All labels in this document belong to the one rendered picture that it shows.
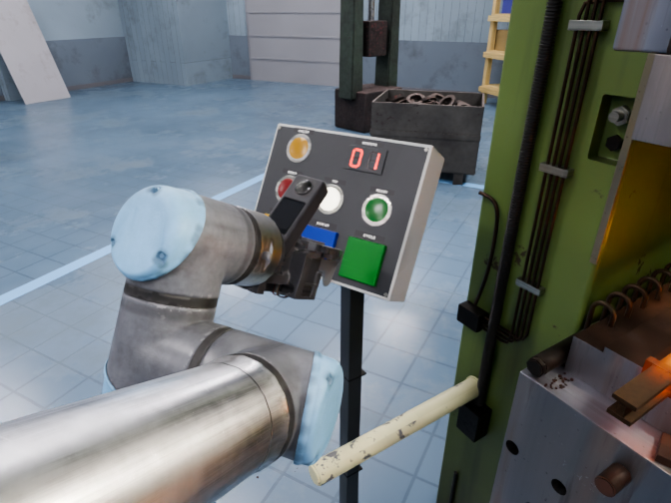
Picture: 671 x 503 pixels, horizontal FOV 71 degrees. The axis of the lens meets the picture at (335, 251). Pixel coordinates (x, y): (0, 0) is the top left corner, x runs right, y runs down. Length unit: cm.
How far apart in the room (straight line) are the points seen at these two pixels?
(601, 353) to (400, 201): 38
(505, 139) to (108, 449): 84
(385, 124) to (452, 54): 515
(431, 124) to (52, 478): 415
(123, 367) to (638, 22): 65
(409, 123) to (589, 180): 350
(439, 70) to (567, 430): 886
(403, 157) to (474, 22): 845
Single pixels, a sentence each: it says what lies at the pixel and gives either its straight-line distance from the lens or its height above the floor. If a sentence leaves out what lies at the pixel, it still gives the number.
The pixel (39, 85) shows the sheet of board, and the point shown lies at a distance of 990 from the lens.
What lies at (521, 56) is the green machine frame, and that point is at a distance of 93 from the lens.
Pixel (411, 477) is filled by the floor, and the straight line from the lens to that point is 178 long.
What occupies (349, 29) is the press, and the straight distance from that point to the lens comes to 612.
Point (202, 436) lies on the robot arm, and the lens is 29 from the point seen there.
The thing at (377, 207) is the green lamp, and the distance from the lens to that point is 84.
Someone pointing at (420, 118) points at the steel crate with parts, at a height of 57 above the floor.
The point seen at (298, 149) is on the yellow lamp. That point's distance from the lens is 95.
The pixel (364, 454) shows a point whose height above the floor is 63.
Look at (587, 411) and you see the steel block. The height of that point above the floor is 92.
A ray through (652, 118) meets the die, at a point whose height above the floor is 130.
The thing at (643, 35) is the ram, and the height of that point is 138.
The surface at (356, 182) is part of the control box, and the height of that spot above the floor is 113.
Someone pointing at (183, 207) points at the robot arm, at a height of 125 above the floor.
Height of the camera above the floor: 141
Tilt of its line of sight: 27 degrees down
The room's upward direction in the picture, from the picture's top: straight up
